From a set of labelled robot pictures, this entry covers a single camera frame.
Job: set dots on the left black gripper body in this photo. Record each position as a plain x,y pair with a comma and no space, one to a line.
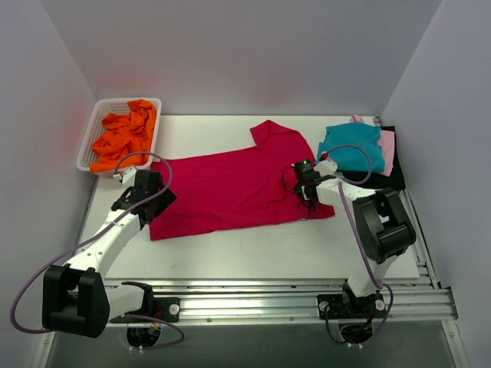
162,202

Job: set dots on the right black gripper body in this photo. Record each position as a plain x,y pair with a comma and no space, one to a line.
307,192

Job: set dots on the crimson red t-shirt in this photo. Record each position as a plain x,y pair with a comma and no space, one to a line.
237,189

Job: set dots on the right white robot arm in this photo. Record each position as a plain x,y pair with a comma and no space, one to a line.
381,226

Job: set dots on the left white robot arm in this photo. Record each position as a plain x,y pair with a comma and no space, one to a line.
75,299

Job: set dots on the crumpled orange t-shirt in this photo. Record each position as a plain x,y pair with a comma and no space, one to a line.
124,134

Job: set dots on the folded teal t-shirt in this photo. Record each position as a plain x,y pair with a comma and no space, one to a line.
341,143

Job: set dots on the folded black t-shirt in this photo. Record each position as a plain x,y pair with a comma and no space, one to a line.
392,176

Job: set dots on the folded pink t-shirt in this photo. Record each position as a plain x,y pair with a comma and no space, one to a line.
378,144

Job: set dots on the white plastic basket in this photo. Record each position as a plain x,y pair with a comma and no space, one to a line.
95,128

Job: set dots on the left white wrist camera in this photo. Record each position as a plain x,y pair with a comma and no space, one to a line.
127,177

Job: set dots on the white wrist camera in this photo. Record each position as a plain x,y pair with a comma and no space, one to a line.
127,177
326,166

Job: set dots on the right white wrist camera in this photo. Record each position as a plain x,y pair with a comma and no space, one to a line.
326,166

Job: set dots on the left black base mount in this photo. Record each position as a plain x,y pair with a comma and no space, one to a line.
161,308

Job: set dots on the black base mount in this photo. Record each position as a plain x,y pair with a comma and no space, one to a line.
344,305
161,308

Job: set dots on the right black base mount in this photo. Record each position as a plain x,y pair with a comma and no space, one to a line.
344,305

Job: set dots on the aluminium rail frame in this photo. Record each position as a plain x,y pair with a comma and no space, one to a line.
268,277

